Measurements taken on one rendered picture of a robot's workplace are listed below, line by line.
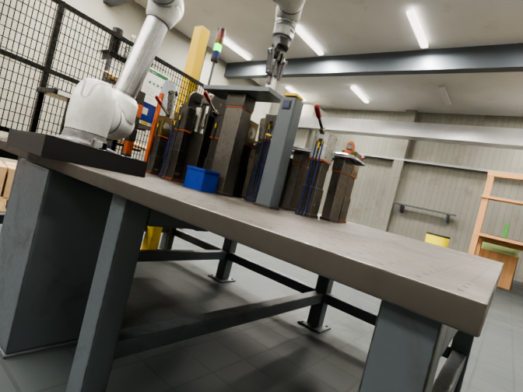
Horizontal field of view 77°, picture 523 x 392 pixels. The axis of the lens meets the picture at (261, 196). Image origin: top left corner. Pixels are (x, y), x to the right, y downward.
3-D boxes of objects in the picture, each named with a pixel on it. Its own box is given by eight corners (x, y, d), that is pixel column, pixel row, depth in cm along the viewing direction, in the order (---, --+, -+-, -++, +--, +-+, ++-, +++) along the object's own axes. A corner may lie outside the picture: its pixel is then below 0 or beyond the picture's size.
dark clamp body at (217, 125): (218, 192, 170) (236, 120, 169) (202, 189, 160) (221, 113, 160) (208, 190, 174) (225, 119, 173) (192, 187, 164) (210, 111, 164)
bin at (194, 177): (215, 194, 140) (221, 173, 140) (199, 190, 131) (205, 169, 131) (198, 189, 146) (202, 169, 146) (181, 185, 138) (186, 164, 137)
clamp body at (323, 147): (317, 219, 142) (338, 138, 142) (306, 218, 133) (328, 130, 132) (303, 215, 146) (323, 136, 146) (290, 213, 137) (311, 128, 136)
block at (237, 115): (232, 197, 147) (256, 99, 146) (221, 195, 140) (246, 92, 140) (215, 193, 152) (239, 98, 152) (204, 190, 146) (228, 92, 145)
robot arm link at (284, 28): (299, 30, 140) (296, 44, 140) (281, 32, 145) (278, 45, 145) (289, 19, 133) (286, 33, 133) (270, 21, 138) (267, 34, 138)
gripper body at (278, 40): (284, 33, 134) (279, 55, 134) (294, 43, 141) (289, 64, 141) (269, 34, 138) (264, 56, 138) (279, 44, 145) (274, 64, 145)
